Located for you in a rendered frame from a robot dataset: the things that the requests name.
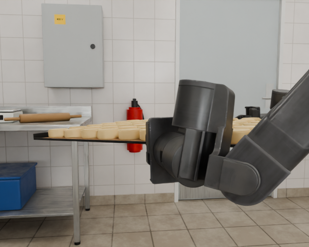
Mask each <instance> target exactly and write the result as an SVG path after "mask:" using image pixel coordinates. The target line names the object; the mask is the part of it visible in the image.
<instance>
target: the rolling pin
mask: <svg viewBox="0 0 309 247"><path fill-rule="evenodd" d="M81 117H82V115H70V113H43V114H20V115H19V117H12V118H4V121H19V122H20V123H36V122H55V121H69V120H70V118H81Z"/></svg>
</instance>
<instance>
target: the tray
mask: <svg viewBox="0 0 309 247"><path fill-rule="evenodd" d="M46 137H49V134H48V132H44V133H36V134H33V138H34V140H51V141H76V142H101V143H126V144H146V141H116V140H86V139H56V138H46ZM235 145H236V144H231V146H230V147H231V148H233V147H234V146H235Z"/></svg>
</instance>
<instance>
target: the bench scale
mask: <svg viewBox="0 0 309 247"><path fill-rule="evenodd" d="M20 110H21V109H0V123H13V122H16V121H4V118H12V117H19V115H20V114H23V112H22V111H20Z"/></svg>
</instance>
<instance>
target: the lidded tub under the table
mask: <svg viewBox="0 0 309 247"><path fill-rule="evenodd" d="M36 165H37V162H31V163H0V211H6V210H20V209H22V208H23V206H24V205H25V204H26V203H27V201H28V200H29V199H30V198H31V196H32V195H33V194H34V193H35V192H36V169H35V166H36Z"/></svg>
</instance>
